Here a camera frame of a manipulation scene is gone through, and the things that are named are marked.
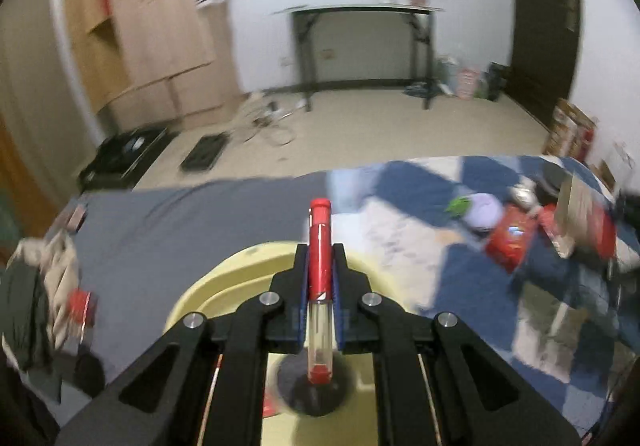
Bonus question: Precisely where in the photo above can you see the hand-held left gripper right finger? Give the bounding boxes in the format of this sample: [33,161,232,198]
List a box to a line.
[332,242,583,446]

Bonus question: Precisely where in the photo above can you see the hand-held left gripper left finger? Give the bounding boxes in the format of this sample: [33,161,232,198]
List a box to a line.
[52,242,311,446]

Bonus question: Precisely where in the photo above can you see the red pen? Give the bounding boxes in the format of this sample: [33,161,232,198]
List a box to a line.
[306,198,335,386]

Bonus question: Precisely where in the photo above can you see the yellow plastic basin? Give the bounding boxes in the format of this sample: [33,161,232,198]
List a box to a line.
[165,240,436,446]

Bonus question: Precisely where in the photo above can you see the grey bed sheet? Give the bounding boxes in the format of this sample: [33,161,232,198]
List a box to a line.
[50,173,336,407]

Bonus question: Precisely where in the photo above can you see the black floor mat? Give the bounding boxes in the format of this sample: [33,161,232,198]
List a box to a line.
[179,133,231,173]

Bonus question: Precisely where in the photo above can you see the red white small box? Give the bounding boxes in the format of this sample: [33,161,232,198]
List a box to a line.
[67,290,98,327]

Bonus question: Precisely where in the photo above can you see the black flat case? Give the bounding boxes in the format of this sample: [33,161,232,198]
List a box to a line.
[77,126,178,191]

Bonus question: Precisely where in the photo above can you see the beige clothes pile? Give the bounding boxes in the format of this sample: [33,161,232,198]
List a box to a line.
[10,231,81,352]

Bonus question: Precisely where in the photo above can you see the bags under table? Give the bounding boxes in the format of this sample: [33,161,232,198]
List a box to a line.
[435,55,511,102]

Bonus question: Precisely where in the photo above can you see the cardboard boxes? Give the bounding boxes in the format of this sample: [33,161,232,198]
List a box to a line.
[545,98,598,162]

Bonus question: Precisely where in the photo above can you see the black folding table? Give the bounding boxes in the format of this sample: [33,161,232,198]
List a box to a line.
[272,3,446,112]

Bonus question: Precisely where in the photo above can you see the wooden wardrobe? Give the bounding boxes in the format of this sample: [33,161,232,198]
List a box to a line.
[60,0,246,132]

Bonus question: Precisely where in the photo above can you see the dark brown door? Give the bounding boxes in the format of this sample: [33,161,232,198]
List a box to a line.
[507,0,583,132]

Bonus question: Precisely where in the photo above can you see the white floor cables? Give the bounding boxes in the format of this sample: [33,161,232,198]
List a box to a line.
[235,96,306,147]

